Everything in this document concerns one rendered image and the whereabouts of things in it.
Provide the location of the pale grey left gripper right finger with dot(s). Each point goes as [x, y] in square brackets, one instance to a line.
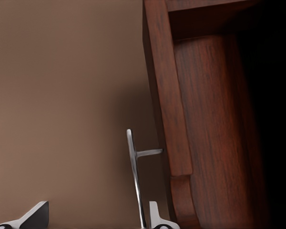
[155, 215]

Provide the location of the dark red wooden drawer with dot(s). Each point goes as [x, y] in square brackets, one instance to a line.
[164, 90]

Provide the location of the dark red wooden drawer cabinet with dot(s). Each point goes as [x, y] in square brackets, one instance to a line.
[219, 133]

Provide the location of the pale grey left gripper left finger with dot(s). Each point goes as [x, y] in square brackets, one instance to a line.
[35, 215]

